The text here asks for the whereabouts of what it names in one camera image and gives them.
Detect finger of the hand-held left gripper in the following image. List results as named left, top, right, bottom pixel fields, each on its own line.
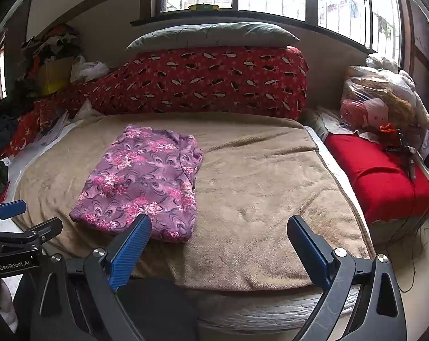
left=0, top=201, right=27, bottom=230
left=24, top=217, right=63, bottom=246

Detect thin black cable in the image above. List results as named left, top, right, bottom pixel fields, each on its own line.
left=374, top=179, right=429, bottom=292

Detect red pillow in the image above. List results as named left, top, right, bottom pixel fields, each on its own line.
left=324, top=131, right=429, bottom=225

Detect purple floral pants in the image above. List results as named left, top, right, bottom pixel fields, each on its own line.
left=69, top=124, right=204, bottom=243

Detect beige fleece blanket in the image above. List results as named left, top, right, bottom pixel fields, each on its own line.
left=13, top=112, right=376, bottom=292

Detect printed paper sheets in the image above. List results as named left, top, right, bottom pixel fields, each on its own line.
left=37, top=101, right=98, bottom=144

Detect white plastic bag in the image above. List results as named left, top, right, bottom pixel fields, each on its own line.
left=70, top=56, right=110, bottom=83

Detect grey pillow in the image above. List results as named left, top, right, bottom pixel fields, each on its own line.
left=125, top=22, right=300, bottom=52

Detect dark clothes heap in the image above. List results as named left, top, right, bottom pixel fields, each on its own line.
left=0, top=78, right=41, bottom=155

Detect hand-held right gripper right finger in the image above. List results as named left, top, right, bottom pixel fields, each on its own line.
left=287, top=215, right=407, bottom=341

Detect grey hand tool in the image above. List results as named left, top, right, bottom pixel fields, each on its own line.
left=385, top=138, right=429, bottom=182

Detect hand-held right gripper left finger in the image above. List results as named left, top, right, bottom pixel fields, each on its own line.
left=30, top=214, right=153, bottom=341

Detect doll in plastic bag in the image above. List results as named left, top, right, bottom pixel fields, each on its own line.
left=341, top=54, right=429, bottom=141

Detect yellow box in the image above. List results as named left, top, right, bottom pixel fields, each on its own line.
left=37, top=57, right=75, bottom=96

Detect red patterned blanket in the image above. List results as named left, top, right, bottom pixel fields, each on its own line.
left=0, top=45, right=309, bottom=160

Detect pile of mixed clothes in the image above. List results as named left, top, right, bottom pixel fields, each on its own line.
left=20, top=24, right=83, bottom=79

